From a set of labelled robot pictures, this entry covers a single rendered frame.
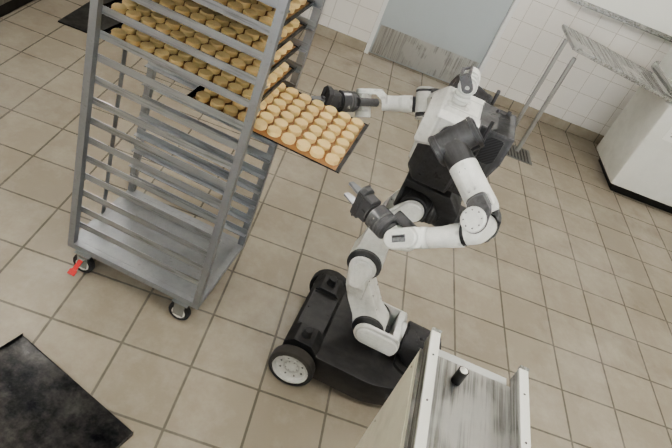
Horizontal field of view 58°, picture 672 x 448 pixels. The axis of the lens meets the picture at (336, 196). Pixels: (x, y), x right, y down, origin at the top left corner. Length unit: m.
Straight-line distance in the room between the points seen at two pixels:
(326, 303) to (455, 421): 1.16
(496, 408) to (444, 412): 0.18
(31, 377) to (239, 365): 0.80
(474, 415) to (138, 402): 1.31
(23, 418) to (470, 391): 1.54
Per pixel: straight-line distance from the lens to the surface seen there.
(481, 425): 1.86
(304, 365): 2.59
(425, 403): 1.72
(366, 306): 2.60
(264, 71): 1.97
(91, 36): 2.27
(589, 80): 6.10
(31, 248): 3.04
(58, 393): 2.55
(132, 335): 2.73
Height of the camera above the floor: 2.17
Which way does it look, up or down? 35 degrees down
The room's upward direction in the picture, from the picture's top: 23 degrees clockwise
